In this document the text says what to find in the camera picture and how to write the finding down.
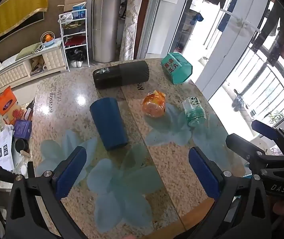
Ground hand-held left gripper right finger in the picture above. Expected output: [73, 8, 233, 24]
[188, 146, 274, 239]

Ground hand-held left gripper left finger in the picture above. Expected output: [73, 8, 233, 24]
[6, 146, 87, 239]

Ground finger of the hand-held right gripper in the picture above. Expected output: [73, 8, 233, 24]
[225, 134, 266, 166]
[251, 120, 284, 142]

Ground blue cup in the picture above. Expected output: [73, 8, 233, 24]
[89, 98, 129, 151]

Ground dark slippers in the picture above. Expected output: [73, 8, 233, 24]
[232, 89, 245, 110]

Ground black mug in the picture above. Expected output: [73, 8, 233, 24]
[15, 138, 30, 155]

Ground green plastic bottle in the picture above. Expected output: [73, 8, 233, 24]
[182, 97, 206, 127]

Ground purple box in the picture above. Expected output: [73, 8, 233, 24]
[13, 119, 33, 140]

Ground balcony railing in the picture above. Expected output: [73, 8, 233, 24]
[222, 40, 284, 130]

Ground orange plastic jar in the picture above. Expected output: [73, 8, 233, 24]
[142, 91, 167, 118]

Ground orange paper bag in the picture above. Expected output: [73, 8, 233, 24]
[0, 86, 17, 114]

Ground green hexagonal box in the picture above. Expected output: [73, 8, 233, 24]
[160, 52, 193, 84]

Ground black cylindrical flask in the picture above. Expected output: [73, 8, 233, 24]
[93, 60, 149, 90]

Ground white tufted cabinet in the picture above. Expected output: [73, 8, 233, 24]
[0, 40, 67, 97]

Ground green cushion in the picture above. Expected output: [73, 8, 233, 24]
[15, 42, 42, 61]

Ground white metal rack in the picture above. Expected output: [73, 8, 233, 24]
[58, 9, 90, 71]

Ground bowl of oranges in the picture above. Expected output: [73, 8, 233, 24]
[40, 31, 56, 48]

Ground standing air conditioner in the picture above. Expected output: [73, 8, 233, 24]
[92, 0, 123, 63]

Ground patterned curtain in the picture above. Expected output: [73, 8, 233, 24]
[119, 0, 146, 61]

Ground cardboard box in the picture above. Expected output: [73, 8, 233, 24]
[57, 0, 88, 20]

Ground yellow cloth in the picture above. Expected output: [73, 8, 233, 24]
[0, 0, 49, 46]

